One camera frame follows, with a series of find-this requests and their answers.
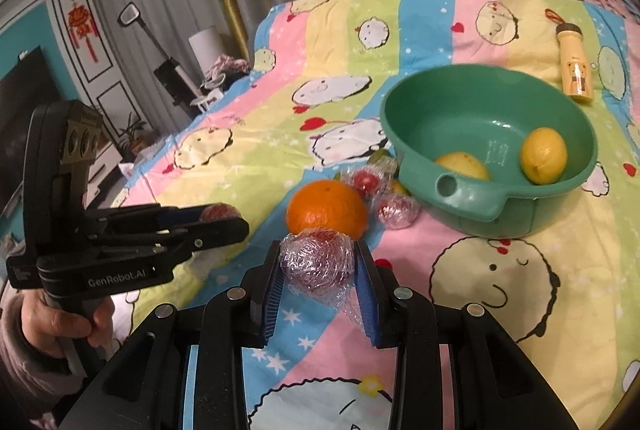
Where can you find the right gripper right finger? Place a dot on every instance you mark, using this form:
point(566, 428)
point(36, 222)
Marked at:
point(375, 285)

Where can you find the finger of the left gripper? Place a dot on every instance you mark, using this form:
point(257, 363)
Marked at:
point(185, 212)
point(180, 239)

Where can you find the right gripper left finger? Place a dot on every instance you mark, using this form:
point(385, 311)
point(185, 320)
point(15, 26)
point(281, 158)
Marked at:
point(266, 283)

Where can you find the small red fruit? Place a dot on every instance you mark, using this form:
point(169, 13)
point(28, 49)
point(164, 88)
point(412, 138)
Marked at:
point(219, 211)

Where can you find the red fruit front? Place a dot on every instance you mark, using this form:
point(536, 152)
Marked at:
point(320, 264)

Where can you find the large orange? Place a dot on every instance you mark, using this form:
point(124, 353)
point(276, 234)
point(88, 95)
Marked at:
point(327, 204)

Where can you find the small green fruit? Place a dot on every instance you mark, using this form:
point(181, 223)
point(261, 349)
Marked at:
point(379, 155)

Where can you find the person's left hand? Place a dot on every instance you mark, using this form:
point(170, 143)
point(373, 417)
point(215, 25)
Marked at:
point(43, 326)

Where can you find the potted plant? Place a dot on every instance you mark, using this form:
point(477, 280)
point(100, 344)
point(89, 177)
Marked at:
point(133, 138)

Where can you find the yellow pear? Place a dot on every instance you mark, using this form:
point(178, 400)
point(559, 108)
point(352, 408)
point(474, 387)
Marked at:
point(464, 164)

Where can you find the black television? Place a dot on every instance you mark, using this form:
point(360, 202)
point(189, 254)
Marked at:
point(26, 86)

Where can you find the pile of clothes left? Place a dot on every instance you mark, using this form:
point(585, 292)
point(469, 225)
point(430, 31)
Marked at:
point(224, 71)

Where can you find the colourful cartoon bedsheet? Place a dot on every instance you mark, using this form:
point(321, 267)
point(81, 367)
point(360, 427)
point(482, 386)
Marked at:
point(567, 295)

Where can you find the white cylinder lamp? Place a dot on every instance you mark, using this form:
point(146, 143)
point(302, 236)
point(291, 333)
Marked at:
point(207, 47)

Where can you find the red chinese knot ornament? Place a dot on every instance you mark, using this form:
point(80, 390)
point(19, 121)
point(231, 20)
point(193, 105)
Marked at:
point(81, 25)

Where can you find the green plastic basin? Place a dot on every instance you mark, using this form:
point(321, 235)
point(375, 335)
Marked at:
point(485, 111)

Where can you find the round yellow lemon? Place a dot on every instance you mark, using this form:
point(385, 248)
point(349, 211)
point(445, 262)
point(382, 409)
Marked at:
point(543, 156)

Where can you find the yellow bear bottle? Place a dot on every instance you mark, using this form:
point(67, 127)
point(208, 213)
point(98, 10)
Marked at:
point(574, 66)

